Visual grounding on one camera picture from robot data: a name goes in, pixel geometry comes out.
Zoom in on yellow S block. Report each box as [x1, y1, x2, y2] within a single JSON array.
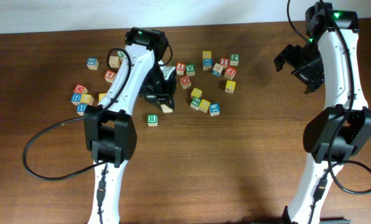
[[98, 93, 106, 102], [161, 104, 173, 113]]

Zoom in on green R block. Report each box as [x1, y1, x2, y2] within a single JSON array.
[[147, 114, 158, 127]]

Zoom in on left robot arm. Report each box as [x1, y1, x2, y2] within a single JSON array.
[[84, 27, 177, 223]]

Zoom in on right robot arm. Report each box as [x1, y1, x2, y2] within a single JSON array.
[[274, 1, 371, 223]]

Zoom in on red C block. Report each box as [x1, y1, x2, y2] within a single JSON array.
[[180, 76, 192, 89]]

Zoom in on green N block right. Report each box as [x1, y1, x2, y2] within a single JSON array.
[[190, 97, 202, 110]]

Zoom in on yellow Z block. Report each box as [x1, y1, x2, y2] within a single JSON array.
[[190, 88, 202, 99]]

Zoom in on red Y block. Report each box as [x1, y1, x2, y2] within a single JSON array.
[[176, 62, 186, 75]]

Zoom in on yellow O block right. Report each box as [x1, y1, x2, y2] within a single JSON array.
[[199, 99, 210, 113]]

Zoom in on yellow o block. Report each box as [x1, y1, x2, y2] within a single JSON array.
[[199, 99, 210, 113], [80, 94, 94, 105]]

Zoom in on green V block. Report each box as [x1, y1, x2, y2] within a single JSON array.
[[185, 64, 195, 77]]

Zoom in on blue L block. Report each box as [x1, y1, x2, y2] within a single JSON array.
[[209, 103, 220, 116]]

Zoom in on green L block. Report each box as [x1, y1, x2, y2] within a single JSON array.
[[116, 50, 125, 62]]

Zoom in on plain wooden block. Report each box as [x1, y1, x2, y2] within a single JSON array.
[[108, 56, 121, 68]]

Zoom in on red 6 block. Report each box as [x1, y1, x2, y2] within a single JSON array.
[[104, 70, 116, 83]]

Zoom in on blue X block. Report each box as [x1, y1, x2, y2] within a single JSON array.
[[202, 58, 212, 70]]

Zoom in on blue edged tilted block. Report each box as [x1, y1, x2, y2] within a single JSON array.
[[212, 63, 223, 77]]

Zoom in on yellow top block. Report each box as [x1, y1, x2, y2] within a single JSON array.
[[202, 51, 212, 59]]

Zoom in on yellow K block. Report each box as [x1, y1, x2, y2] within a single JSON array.
[[225, 80, 236, 93]]

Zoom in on red E block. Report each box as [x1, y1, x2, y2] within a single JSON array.
[[224, 67, 237, 80]]

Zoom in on red I block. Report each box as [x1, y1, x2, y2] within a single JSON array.
[[219, 58, 230, 69]]

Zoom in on blue number 5 block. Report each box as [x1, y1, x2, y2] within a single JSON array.
[[87, 57, 99, 70]]

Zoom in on green J block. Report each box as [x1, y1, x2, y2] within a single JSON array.
[[229, 54, 240, 66]]

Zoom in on blue H block lower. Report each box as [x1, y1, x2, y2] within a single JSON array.
[[77, 104, 87, 116]]

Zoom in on blue h block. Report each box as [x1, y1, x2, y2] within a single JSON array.
[[70, 93, 82, 105], [77, 104, 87, 116]]

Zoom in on red M block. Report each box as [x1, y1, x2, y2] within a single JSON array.
[[73, 85, 88, 95]]

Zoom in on blue H block upper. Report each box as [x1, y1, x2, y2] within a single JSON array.
[[70, 93, 82, 105]]

